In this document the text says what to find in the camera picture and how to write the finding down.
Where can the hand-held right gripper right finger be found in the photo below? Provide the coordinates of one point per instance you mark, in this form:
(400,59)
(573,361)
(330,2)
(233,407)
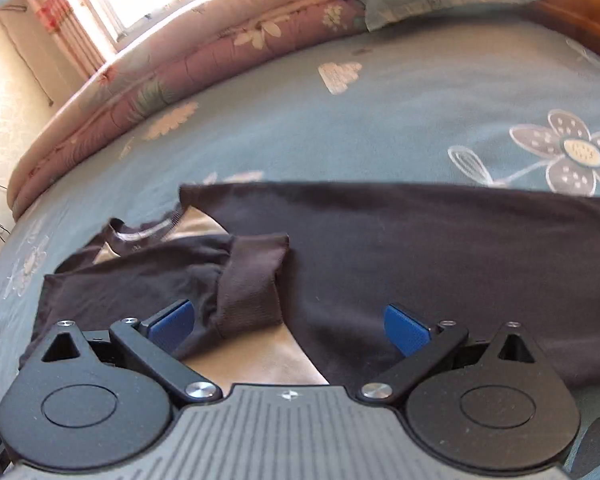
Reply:
(405,330)

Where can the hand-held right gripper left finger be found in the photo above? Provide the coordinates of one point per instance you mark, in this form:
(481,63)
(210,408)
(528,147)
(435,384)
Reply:
(172,325)

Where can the beige sweatshirt with dark sleeves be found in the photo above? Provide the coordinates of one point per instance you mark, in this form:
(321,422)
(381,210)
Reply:
(430,240)

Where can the blue floral bedsheet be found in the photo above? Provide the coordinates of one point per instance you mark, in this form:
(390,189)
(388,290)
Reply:
(380,125)

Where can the pink floral folded quilt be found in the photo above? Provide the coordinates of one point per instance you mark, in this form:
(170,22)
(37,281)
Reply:
(180,70)

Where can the pink plaid curtain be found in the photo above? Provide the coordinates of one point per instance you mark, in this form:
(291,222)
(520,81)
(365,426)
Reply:
(55,15)

